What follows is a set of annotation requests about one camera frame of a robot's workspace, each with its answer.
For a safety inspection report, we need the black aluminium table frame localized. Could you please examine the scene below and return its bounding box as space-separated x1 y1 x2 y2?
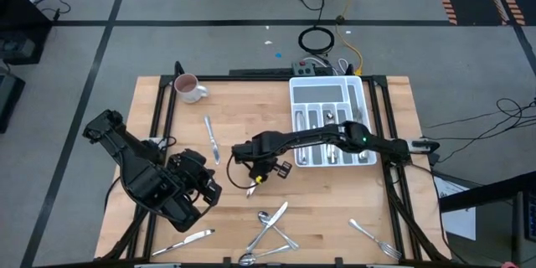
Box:
94 60 451 268

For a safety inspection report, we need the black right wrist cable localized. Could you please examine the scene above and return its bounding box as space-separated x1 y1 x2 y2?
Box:
225 152 257 191

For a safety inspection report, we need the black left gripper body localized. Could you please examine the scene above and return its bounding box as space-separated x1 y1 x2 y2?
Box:
167 149 215 198

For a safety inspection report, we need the grey power strip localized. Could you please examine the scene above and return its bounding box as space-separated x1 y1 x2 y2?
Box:
291 60 316 76

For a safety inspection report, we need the white paper sheet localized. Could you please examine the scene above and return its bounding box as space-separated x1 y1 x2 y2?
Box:
433 175 477 242

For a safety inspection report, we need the black coiled cable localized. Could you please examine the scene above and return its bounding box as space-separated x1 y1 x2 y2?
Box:
297 26 336 55

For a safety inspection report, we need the black arm base cable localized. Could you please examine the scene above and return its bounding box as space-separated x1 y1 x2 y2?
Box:
103 175 122 213

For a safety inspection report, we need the black cabinet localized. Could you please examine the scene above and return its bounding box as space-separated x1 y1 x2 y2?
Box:
0 0 54 66

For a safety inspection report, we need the black floor cable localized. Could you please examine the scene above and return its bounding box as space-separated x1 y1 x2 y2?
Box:
435 97 536 164

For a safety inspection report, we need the silver spoon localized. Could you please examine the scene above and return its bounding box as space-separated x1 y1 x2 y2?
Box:
257 210 301 251
237 244 292 267
325 111 338 164
326 113 339 165
324 111 338 164
326 112 339 164

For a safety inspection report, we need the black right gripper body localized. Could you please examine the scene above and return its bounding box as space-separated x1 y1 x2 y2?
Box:
231 131 293 181

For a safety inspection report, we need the black desk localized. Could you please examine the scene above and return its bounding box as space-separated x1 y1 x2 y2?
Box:
438 171 536 214

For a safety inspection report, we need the silver fork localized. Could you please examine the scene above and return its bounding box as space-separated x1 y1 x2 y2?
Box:
348 218 403 261
353 106 369 162
353 108 370 162
204 114 221 166
353 107 370 162

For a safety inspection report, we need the white cutlery tray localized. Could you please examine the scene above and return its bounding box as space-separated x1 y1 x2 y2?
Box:
288 75 378 168

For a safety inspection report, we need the black monitor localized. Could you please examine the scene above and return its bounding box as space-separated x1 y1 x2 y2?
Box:
513 190 536 267

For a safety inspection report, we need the black case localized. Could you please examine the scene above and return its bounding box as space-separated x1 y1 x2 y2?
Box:
0 70 26 133

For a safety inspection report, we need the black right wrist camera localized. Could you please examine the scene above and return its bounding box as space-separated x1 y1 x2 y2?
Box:
250 159 271 178

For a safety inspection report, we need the white mug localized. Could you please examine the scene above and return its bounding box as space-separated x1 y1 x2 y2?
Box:
173 72 209 105

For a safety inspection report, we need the white cable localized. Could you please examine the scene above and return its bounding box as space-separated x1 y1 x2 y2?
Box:
301 56 349 75

